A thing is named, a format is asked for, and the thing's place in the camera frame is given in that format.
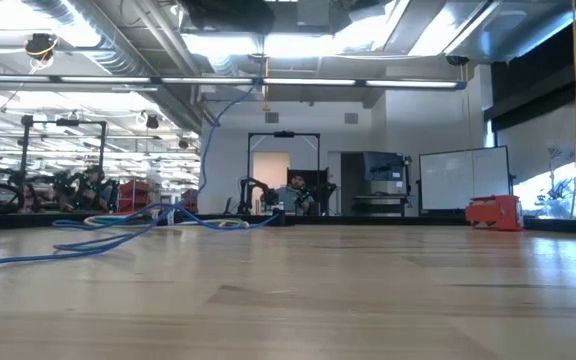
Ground background black robot arms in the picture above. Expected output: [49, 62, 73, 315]
[0, 167, 82, 214]

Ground grey cabinet with screen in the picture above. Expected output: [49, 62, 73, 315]
[362, 151, 412, 197]

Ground red box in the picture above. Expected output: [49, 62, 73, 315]
[464, 194, 525, 233]

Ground thin blue cable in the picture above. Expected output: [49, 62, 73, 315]
[52, 202, 282, 232]

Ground long blue cord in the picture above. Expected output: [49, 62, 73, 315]
[0, 33, 269, 272]

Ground black aluminium table frame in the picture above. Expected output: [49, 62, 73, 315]
[0, 212, 576, 235]

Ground person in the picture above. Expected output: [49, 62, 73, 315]
[277, 173, 317, 217]
[80, 164, 114, 211]

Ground ceiling light strip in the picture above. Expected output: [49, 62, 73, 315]
[0, 74, 468, 91]

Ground yellow ceiling cord reel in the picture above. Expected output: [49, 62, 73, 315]
[22, 32, 60, 62]

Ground red bin rack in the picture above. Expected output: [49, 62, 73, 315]
[119, 179, 153, 214]

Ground black camera rig frame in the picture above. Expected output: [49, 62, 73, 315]
[19, 114, 109, 211]
[245, 131, 322, 216]

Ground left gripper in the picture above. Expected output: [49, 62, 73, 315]
[176, 0, 277, 36]

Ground green cable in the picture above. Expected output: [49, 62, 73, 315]
[90, 215, 139, 226]

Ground whiteboard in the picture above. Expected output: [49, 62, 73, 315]
[418, 145, 515, 212]

